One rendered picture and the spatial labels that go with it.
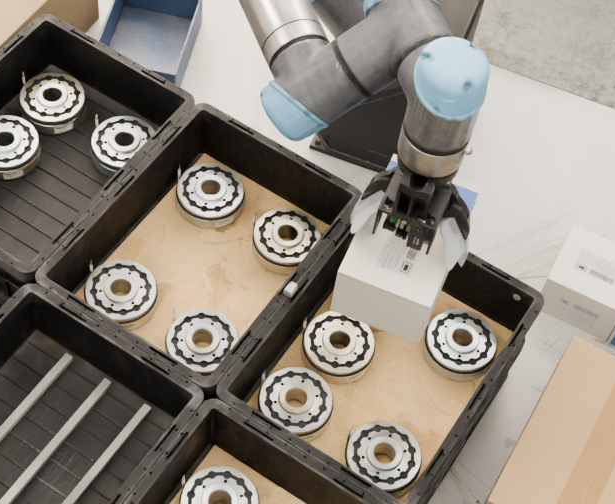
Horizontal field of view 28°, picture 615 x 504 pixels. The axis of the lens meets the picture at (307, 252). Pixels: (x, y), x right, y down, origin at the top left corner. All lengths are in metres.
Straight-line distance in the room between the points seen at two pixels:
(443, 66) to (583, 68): 2.13
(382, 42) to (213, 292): 0.61
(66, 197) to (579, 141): 0.92
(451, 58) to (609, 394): 0.69
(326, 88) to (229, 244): 0.56
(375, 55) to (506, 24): 2.10
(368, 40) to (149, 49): 0.98
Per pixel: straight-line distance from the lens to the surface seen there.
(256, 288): 1.84
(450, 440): 1.65
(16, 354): 1.80
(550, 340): 2.04
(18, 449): 1.73
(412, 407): 1.78
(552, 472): 1.75
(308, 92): 1.38
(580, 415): 1.80
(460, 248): 1.53
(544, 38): 3.45
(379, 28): 1.36
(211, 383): 1.65
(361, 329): 1.79
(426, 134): 1.33
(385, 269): 1.52
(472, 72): 1.29
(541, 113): 2.31
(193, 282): 1.85
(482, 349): 1.81
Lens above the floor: 2.39
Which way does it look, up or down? 56 degrees down
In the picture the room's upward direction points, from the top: 10 degrees clockwise
